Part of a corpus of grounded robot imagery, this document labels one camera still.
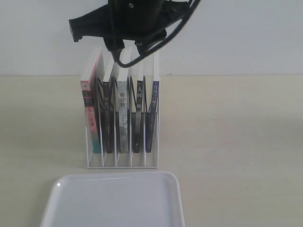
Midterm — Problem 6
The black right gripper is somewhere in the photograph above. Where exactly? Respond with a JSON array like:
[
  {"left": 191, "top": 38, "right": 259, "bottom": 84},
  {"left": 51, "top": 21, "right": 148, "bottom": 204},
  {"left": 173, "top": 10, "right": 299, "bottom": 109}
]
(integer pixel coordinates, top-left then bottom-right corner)
[{"left": 69, "top": 0, "right": 189, "bottom": 55}]

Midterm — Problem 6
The dark blue spine book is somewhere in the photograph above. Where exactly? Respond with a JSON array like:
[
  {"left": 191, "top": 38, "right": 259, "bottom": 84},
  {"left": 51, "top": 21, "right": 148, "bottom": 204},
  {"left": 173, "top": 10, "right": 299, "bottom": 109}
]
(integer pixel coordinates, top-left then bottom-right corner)
[{"left": 145, "top": 52, "right": 160, "bottom": 153}]

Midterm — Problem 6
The dark grey spine book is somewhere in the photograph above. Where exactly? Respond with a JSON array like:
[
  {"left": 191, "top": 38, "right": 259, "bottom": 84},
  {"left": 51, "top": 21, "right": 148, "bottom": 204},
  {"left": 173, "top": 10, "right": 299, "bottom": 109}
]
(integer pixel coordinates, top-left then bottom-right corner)
[{"left": 134, "top": 62, "right": 144, "bottom": 153}]

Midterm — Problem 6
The black spine book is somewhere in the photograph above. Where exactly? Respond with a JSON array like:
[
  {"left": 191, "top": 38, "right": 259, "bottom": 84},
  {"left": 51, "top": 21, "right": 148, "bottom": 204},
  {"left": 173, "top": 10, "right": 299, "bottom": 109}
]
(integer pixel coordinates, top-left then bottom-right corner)
[{"left": 102, "top": 55, "right": 116, "bottom": 154}]

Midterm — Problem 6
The grey white spine book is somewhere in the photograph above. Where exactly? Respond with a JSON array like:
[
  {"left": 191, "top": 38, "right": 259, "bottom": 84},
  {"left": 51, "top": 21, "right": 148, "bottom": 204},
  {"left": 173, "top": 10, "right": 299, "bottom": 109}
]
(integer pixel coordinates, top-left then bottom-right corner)
[{"left": 117, "top": 67, "right": 129, "bottom": 154}]

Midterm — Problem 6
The pink teal cover book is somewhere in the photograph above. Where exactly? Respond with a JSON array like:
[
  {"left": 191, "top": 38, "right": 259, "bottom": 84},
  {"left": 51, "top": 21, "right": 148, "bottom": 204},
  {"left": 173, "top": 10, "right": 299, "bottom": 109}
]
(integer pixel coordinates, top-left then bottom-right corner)
[{"left": 80, "top": 47, "right": 104, "bottom": 154}]

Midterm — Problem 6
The white plastic tray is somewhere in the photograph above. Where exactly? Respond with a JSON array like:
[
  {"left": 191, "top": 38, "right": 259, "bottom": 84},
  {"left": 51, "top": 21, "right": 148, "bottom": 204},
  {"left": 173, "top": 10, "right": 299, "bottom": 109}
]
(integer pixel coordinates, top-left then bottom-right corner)
[{"left": 40, "top": 171, "right": 185, "bottom": 227}]

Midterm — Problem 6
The black cable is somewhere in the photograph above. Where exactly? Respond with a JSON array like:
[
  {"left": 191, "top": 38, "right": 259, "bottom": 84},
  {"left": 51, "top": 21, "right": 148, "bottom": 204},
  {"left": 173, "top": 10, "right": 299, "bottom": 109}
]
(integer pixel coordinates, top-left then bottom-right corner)
[{"left": 111, "top": 0, "right": 202, "bottom": 68}]

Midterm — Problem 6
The white wire book rack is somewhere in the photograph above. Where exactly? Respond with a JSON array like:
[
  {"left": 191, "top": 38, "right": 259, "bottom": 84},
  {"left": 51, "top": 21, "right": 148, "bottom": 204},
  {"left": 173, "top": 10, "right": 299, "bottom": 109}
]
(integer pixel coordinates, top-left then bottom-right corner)
[{"left": 81, "top": 51, "right": 160, "bottom": 170}]

